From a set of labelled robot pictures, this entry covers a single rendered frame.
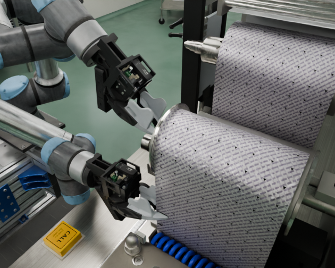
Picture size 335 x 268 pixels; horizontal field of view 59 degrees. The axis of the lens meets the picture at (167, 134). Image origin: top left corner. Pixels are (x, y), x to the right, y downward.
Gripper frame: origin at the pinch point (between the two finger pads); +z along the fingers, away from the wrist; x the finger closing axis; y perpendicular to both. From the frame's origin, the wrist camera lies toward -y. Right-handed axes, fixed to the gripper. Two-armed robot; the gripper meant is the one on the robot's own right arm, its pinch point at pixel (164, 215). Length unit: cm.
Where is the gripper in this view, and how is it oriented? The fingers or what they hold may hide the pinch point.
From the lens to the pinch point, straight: 65.3
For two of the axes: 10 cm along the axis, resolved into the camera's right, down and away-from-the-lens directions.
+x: 5.5, -5.2, 6.6
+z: 8.4, 3.4, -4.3
